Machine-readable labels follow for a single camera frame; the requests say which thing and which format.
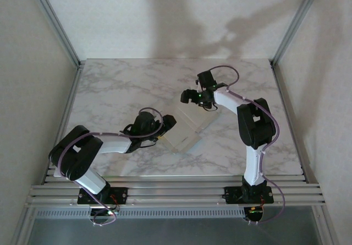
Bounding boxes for teal and white paper box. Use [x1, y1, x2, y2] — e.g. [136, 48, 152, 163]
[160, 101, 221, 155]

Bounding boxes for lit controller board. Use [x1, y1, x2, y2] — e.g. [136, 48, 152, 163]
[89, 205, 120, 219]
[244, 205, 265, 219]

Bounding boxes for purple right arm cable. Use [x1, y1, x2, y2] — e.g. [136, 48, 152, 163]
[208, 64, 286, 226]

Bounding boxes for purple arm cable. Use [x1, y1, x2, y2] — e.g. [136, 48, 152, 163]
[59, 107, 164, 227]
[208, 64, 286, 226]

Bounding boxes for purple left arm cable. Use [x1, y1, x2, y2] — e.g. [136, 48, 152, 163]
[59, 107, 164, 227]

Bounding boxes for aluminium frame cross rails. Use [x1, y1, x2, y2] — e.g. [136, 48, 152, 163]
[26, 175, 327, 209]

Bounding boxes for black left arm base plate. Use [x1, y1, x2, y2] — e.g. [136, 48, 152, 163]
[76, 187, 129, 205]

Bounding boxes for grey slotted cable duct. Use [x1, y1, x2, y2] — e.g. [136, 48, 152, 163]
[32, 208, 247, 220]

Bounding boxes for aluminium side rail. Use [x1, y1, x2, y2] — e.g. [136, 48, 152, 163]
[43, 62, 83, 185]
[271, 62, 313, 179]

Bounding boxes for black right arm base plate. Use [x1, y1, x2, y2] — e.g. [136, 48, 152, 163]
[224, 186, 275, 204]

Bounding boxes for aluminium frame post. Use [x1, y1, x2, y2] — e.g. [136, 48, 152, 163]
[26, 0, 82, 68]
[270, 0, 327, 67]

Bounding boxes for aluminium frame leg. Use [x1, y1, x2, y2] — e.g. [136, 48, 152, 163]
[313, 206, 341, 245]
[10, 208, 38, 245]

